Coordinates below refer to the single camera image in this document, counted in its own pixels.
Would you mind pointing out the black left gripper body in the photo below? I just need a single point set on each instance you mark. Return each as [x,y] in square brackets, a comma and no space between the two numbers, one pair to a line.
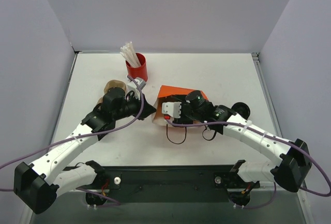
[142,106]

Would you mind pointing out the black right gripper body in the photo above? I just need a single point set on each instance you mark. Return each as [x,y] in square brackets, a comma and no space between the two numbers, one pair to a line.
[178,120]

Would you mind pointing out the orange paper bag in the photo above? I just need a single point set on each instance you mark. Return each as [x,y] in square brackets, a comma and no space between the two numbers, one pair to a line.
[170,94]

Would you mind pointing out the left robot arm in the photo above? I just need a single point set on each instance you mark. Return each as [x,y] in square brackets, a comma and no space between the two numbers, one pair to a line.
[39,183]

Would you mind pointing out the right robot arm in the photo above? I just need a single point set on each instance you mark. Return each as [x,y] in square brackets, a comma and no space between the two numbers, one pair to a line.
[288,163]

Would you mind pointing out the brown cardboard cup carrier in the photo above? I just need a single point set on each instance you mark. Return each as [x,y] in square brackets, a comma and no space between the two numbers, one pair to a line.
[114,87]

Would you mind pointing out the red cylindrical holder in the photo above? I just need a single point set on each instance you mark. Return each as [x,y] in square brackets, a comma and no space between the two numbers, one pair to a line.
[138,72]

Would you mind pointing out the white wrapped straws bundle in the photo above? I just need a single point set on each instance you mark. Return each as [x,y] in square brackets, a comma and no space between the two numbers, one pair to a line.
[128,53]

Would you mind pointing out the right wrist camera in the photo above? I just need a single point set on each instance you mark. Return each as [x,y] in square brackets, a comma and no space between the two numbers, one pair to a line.
[172,109]

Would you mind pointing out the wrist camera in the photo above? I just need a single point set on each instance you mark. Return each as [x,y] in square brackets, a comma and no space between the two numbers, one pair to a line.
[136,86]
[172,109]

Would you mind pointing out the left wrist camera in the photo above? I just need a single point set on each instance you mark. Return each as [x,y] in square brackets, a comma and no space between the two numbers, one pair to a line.
[136,86]

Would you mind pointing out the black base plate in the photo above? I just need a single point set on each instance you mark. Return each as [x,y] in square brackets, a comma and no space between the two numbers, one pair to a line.
[174,184]

